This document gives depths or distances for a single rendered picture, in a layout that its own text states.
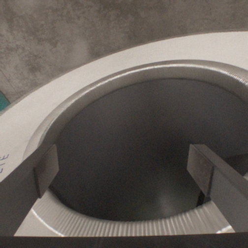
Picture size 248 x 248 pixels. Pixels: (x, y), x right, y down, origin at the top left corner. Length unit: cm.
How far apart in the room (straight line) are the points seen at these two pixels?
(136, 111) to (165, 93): 14
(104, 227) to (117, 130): 52
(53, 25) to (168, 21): 67
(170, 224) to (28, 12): 126
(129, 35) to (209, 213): 103
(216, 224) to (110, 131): 56
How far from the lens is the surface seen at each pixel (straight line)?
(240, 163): 31
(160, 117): 74
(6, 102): 173
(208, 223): 25
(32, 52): 138
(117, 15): 114
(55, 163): 17
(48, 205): 33
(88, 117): 64
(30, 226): 33
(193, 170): 17
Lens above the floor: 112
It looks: 50 degrees down
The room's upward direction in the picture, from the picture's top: 171 degrees counter-clockwise
